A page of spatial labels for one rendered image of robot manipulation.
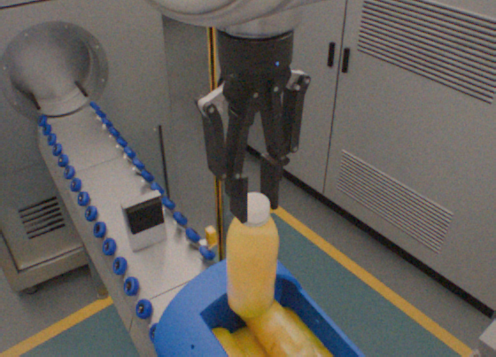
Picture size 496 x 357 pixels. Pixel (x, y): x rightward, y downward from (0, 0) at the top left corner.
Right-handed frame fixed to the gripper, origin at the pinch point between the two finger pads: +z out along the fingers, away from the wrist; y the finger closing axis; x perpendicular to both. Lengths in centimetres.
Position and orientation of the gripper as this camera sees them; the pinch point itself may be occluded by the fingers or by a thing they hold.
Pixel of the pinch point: (254, 189)
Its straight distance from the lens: 56.8
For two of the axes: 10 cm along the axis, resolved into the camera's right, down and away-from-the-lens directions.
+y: -8.4, 3.2, -4.3
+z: 0.1, 8.1, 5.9
